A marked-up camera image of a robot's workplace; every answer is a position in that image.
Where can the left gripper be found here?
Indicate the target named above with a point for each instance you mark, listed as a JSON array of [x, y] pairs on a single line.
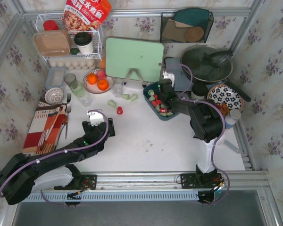
[[107, 128]]

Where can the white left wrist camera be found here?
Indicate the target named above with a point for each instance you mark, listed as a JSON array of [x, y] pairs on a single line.
[[95, 117]]

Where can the green cutting board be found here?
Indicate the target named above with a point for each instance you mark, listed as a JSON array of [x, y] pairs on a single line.
[[125, 54]]

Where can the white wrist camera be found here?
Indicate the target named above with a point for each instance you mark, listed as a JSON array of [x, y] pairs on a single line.
[[170, 76], [95, 117]]

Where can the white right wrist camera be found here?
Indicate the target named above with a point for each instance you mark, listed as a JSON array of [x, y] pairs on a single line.
[[170, 76]]

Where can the metal cutting board stand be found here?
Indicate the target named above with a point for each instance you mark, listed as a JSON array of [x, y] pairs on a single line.
[[134, 74]]

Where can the orange right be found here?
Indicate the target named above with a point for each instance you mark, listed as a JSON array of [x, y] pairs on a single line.
[[103, 84]]

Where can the white strainer basket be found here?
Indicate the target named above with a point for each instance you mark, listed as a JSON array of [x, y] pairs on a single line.
[[54, 96]]

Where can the black frying pan with lid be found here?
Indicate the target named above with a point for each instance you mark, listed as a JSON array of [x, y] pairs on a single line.
[[209, 64]]

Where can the clear lidded container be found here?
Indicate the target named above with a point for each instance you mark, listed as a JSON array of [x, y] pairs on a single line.
[[55, 78]]

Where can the orange left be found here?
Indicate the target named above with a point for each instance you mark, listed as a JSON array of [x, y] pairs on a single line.
[[92, 78]]

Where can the floral patterned plate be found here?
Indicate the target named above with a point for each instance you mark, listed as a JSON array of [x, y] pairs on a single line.
[[225, 99]]

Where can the fruit plate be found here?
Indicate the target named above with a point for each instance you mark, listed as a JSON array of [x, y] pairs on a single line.
[[93, 88]]

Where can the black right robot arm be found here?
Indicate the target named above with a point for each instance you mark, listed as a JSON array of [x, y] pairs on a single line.
[[207, 123]]

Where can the clear glass tumbler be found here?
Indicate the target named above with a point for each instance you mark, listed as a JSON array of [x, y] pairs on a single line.
[[117, 88]]

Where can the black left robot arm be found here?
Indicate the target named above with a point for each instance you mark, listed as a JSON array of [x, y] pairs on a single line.
[[19, 175]]

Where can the orange behind board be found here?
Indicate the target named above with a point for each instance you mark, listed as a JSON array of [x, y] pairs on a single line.
[[103, 63]]

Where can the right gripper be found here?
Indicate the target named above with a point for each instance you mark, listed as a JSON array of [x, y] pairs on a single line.
[[166, 92]]

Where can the grey glass cup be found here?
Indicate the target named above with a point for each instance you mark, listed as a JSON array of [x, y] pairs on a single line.
[[69, 79]]

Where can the grey induction cooker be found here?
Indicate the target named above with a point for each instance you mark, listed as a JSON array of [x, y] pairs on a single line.
[[181, 78]]

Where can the metal fork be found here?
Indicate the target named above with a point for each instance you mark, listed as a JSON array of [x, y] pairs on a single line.
[[68, 110]]

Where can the clear glass near rack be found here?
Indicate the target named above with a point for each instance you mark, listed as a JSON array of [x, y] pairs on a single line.
[[84, 98]]

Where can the green ribbed glass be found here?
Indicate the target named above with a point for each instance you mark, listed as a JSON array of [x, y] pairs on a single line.
[[77, 88]]

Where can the teal plastic storage basket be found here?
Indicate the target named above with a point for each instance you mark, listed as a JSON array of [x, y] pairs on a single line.
[[154, 86]]

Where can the black mesh organizer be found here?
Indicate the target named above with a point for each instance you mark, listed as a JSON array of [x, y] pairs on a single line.
[[190, 25]]

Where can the striped kitchen towel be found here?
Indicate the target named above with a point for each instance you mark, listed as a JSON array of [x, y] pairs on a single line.
[[45, 128]]

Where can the peach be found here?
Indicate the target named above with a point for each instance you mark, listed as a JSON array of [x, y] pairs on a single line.
[[101, 74]]

